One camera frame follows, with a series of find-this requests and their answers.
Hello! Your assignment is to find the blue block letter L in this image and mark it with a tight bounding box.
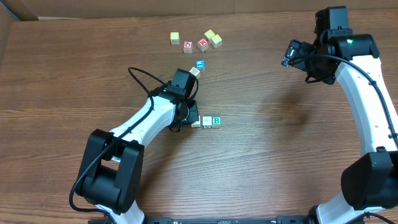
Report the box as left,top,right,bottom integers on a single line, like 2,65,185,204
195,60,206,71

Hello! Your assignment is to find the natural block letter X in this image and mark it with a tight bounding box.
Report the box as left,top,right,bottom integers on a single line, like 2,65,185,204
191,116,201,128

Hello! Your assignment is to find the yellow block far left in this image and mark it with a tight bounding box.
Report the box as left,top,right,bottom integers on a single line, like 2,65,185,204
170,32,180,45

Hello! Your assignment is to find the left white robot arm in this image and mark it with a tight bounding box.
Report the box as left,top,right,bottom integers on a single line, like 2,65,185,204
69,69,200,223

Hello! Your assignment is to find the red block letter M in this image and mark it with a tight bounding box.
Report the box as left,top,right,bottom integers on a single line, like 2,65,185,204
197,38,209,52

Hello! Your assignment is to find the red block letter O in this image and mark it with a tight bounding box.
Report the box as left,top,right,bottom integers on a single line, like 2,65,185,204
183,41,193,54

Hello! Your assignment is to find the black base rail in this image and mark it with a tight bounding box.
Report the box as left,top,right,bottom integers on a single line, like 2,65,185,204
88,215,315,224

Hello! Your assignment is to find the natural block swirl picture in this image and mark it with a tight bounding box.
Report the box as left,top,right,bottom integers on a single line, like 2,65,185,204
202,116,212,128

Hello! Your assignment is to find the natural block letter W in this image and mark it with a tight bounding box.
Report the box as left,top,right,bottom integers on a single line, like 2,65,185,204
190,67,200,78

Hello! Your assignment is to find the green block letter B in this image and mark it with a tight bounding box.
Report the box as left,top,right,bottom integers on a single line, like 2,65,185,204
211,116,222,128

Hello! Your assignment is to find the yellow block letter G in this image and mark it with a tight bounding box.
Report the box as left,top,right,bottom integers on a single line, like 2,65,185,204
204,29,215,43

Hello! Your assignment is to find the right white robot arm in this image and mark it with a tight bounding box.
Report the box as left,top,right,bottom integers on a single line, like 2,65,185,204
282,6,397,223

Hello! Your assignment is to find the yellow block letter C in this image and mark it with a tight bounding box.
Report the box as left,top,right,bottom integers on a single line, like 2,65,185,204
211,34,223,49

